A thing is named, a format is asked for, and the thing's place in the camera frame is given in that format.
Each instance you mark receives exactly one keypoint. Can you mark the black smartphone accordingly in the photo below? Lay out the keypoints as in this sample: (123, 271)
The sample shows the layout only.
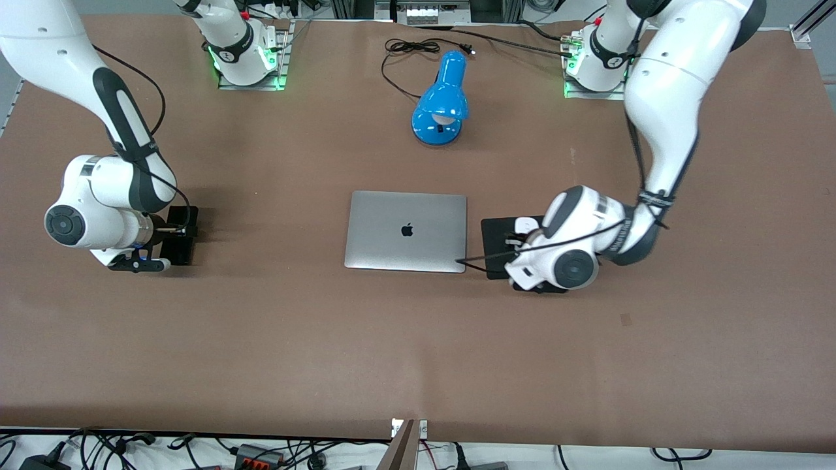
(177, 251)

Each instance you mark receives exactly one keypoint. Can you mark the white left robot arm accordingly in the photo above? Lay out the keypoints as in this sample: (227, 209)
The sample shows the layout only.
(673, 85)

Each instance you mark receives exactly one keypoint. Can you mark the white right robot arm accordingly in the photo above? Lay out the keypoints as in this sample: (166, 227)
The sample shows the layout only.
(39, 39)

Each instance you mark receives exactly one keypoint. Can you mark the black mouse pad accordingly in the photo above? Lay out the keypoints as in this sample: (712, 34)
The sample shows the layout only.
(496, 235)

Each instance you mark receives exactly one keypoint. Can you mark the silver laptop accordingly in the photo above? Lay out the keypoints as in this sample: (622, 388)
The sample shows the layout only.
(405, 251)

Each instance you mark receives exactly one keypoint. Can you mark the blue desk lamp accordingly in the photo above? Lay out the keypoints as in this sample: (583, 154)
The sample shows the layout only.
(444, 98)

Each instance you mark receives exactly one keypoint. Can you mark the black power plug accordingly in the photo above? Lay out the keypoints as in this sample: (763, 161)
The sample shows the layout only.
(460, 457)

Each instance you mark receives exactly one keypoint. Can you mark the black power adapter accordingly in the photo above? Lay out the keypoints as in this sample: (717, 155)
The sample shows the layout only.
(42, 462)

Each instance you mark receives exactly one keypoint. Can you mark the grey box with orange switches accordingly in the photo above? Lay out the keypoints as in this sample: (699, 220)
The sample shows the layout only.
(258, 455)

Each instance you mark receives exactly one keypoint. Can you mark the white power strip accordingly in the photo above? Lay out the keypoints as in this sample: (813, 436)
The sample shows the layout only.
(436, 13)

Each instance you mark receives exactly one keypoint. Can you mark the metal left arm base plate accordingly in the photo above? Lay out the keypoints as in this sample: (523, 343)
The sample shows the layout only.
(617, 94)

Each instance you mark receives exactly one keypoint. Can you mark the small metal bracket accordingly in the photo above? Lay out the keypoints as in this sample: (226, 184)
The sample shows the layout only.
(423, 427)

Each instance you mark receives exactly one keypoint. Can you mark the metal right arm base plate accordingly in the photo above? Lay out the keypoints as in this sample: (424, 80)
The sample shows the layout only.
(282, 52)

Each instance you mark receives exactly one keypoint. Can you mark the wooden post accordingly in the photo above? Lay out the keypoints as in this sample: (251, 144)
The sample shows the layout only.
(400, 450)

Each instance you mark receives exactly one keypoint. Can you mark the aluminium frame rack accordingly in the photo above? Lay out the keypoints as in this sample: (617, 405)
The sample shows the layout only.
(356, 8)

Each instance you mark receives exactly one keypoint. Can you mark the aluminium profile bracket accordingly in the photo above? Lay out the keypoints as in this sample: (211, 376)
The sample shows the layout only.
(802, 36)

